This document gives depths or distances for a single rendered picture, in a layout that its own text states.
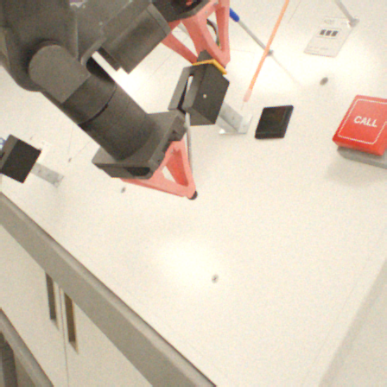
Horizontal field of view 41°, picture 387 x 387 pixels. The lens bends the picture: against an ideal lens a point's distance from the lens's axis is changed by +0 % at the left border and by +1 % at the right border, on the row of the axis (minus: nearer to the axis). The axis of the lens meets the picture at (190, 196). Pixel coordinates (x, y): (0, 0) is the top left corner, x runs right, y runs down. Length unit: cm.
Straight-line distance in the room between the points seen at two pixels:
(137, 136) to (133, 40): 9
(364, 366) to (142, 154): 38
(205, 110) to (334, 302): 25
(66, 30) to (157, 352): 35
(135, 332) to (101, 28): 34
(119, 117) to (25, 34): 13
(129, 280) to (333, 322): 28
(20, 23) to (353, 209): 32
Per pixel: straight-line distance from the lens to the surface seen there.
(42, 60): 42
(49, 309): 108
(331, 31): 64
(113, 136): 50
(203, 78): 58
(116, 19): 47
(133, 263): 67
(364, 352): 72
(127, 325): 64
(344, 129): 50
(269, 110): 61
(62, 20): 42
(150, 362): 62
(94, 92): 48
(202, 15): 56
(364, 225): 49
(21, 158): 87
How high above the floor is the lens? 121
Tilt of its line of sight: 20 degrees down
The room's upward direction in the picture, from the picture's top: straight up
